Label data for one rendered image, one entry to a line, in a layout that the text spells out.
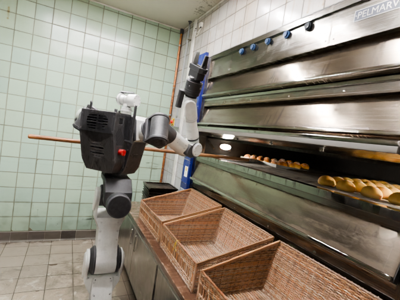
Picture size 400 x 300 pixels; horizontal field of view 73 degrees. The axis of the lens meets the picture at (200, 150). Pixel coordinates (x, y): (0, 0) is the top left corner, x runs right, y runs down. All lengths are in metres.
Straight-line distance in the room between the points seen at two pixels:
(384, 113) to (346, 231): 0.52
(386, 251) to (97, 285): 1.34
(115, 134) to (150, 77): 2.14
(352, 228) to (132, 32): 2.90
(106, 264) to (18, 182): 1.94
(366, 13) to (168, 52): 2.40
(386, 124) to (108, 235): 1.38
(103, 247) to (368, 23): 1.66
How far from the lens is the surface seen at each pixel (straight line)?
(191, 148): 1.48
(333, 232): 1.41
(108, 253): 1.57
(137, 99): 1.46
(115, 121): 1.27
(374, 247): 1.32
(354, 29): 1.55
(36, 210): 3.37
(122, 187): 1.37
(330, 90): 1.50
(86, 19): 3.37
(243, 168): 1.92
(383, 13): 1.50
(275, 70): 1.85
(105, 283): 1.66
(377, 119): 1.32
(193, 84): 1.40
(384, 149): 1.12
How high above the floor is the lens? 1.35
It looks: 3 degrees down
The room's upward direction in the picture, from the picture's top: 8 degrees clockwise
